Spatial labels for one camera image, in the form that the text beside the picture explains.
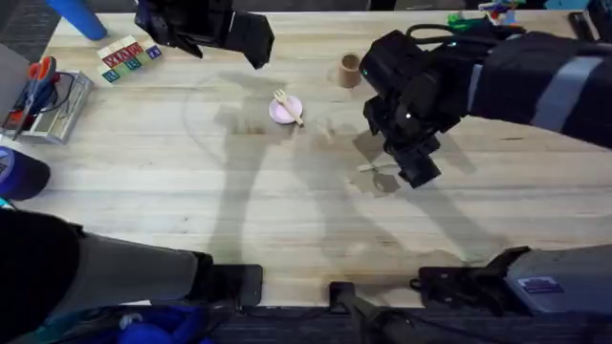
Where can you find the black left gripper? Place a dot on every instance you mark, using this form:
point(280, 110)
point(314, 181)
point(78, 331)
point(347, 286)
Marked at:
point(191, 21)

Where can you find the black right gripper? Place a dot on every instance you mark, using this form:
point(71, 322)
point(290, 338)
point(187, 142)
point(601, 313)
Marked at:
point(416, 95)

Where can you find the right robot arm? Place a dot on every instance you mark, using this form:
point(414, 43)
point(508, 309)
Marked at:
point(526, 86)

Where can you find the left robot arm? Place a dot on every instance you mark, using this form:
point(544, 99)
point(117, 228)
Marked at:
point(119, 272)

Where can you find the pale wooden utensil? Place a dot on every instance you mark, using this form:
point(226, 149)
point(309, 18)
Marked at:
point(375, 167)

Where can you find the pink plate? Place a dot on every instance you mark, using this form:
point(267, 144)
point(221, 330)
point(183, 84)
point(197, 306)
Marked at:
point(282, 113)

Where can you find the brown cylindrical container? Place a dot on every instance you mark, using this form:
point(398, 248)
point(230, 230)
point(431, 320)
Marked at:
point(350, 71)

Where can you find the wooden fork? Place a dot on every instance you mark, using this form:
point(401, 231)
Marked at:
point(288, 108)

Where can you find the toy letter blocks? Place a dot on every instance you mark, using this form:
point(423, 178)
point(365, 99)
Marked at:
point(126, 58)

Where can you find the colourful toy heap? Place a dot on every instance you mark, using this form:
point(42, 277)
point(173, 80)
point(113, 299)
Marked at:
point(495, 9)

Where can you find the blue cylinder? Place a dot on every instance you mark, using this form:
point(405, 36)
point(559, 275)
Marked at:
point(79, 16)

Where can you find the clear box with scissors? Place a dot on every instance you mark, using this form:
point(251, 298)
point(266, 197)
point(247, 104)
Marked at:
point(57, 114)

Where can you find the dark blue roll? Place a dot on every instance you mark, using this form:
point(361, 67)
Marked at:
point(21, 174)

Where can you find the blue bundle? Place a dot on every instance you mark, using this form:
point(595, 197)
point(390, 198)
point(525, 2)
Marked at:
point(158, 329)

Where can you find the black mount bracket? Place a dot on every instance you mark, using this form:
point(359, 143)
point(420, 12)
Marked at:
point(349, 301)

